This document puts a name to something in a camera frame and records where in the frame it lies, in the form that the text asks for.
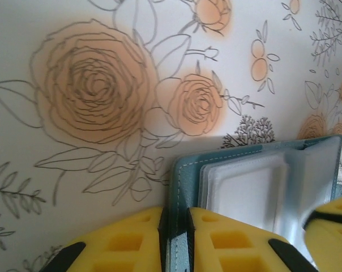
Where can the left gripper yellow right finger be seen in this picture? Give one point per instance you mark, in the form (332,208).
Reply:
(230,243)

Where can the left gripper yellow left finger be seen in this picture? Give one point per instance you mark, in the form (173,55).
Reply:
(117,241)

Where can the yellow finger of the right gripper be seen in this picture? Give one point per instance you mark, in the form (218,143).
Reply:
(335,249)
(341,207)

